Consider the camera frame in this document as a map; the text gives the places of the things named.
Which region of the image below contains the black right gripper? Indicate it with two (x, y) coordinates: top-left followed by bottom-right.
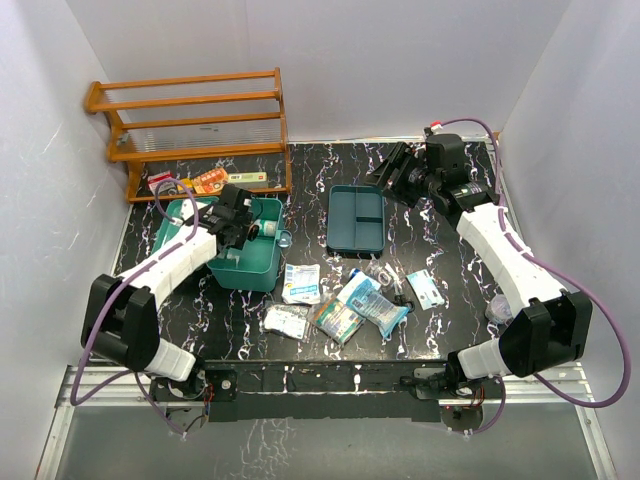
(364, 143), (440, 208)

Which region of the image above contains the clear plastic measuring cup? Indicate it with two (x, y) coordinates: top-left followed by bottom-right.
(485, 294), (513, 325)

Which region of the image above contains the green blue bandage packet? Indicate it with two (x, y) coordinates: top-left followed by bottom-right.
(307, 296), (365, 347)

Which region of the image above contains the dark blue divided tray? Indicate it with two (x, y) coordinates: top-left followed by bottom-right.
(326, 185), (386, 256)

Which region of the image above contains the white bottle green label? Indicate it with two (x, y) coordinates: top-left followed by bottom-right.
(254, 219), (278, 238)

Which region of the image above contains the teal medicine kit box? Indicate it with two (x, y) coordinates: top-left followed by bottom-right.
(122, 197), (291, 305)

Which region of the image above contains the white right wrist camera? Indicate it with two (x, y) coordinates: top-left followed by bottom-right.
(424, 122), (444, 138)

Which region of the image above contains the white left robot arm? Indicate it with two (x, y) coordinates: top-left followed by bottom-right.
(73, 185), (259, 399)

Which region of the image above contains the white gauze packet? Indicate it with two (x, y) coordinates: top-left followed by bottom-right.
(263, 303), (310, 342)

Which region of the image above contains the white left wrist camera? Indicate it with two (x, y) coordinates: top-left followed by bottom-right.
(167, 199), (195, 225)

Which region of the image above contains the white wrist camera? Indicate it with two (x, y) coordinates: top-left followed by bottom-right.
(167, 199), (195, 225)
(424, 122), (444, 138)

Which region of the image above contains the blue white card packet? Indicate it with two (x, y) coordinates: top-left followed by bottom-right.
(407, 269), (445, 310)

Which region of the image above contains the yellow grey small box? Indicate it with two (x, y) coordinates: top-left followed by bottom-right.
(178, 179), (194, 192)

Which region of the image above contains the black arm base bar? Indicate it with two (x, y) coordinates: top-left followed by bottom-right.
(151, 360), (501, 424)

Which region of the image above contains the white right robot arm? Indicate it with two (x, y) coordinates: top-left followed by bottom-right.
(365, 134), (593, 397)

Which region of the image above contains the cream medicine box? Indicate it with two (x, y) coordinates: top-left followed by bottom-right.
(228, 172), (269, 190)

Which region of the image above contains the red white medicine box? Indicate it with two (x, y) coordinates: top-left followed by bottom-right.
(147, 171), (176, 195)

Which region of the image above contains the wooden shelf rack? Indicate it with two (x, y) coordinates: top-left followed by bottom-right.
(83, 68), (292, 203)

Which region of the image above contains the brown glass medicine bottle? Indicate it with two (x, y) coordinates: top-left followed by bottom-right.
(247, 224), (260, 241)

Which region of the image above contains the orange spiral notebook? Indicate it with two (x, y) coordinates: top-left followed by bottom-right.
(192, 168), (229, 195)

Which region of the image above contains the white blue sachet pack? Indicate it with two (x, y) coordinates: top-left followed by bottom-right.
(282, 264), (321, 305)

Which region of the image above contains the blue cap small bottle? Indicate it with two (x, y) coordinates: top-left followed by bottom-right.
(344, 268), (361, 281)

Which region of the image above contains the light blue ice pack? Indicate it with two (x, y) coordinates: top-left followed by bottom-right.
(337, 272), (409, 338)

